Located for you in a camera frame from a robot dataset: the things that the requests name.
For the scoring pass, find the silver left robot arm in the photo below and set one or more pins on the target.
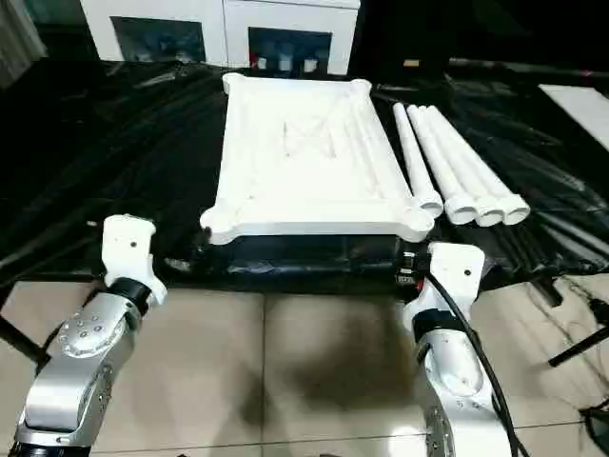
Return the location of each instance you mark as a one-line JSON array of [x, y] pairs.
[[71, 362]]

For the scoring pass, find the white plastic table top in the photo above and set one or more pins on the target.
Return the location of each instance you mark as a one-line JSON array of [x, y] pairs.
[[295, 143]]

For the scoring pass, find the white flat board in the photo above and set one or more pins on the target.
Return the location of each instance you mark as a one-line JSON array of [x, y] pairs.
[[580, 105]]

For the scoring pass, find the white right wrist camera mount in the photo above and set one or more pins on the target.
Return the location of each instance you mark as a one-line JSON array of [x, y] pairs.
[[457, 271]]

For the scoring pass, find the white plastic table leg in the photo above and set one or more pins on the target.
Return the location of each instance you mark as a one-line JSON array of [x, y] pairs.
[[478, 166], [460, 166], [440, 166], [418, 166]]

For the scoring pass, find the black mat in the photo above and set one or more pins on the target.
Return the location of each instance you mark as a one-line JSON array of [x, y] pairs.
[[119, 166]]

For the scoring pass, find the black stand strut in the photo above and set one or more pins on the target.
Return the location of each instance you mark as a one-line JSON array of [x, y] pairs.
[[19, 340], [580, 346]]

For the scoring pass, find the white cabinet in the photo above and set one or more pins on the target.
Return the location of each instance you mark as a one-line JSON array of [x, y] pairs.
[[223, 28]]

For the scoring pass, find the small yellow label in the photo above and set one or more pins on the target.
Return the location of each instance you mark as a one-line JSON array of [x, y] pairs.
[[411, 63]]

